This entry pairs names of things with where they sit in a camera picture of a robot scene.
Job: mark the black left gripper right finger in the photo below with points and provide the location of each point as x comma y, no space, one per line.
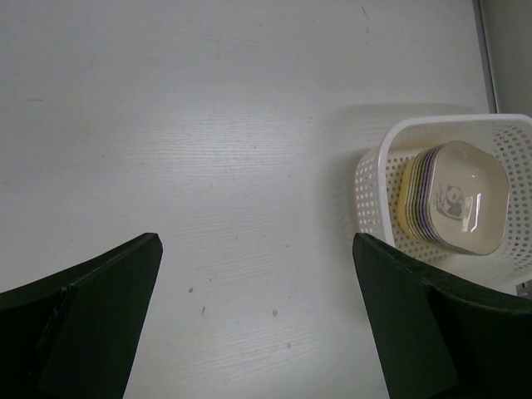
438,335

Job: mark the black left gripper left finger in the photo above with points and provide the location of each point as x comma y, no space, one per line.
74,334

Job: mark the white perforated plastic bin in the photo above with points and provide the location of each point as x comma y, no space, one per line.
377,183

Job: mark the cream panda plate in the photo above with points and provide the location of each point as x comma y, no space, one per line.
467,199

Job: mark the large purple panda plate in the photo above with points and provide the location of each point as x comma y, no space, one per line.
423,181

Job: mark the aluminium rail right side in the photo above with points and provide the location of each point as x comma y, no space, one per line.
486,55

